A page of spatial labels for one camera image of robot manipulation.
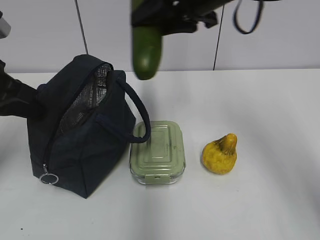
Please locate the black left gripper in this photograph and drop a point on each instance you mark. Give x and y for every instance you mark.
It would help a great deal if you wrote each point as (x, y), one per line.
(19, 99)

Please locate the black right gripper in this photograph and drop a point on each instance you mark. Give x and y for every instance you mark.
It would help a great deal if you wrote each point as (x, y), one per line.
(175, 16)

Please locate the green cucumber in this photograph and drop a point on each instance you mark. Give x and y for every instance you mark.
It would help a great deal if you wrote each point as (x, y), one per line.
(146, 37)

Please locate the dark blue lunch bag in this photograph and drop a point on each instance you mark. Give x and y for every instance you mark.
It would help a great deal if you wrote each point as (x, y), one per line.
(91, 115)

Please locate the green lid glass container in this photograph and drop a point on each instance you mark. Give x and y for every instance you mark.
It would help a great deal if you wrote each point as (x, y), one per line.
(160, 160)

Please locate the yellow gourd squash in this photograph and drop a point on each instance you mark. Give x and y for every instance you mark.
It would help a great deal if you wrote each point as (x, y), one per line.
(220, 156)

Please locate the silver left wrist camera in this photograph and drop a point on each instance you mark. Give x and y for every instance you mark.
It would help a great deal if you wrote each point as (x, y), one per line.
(5, 27)

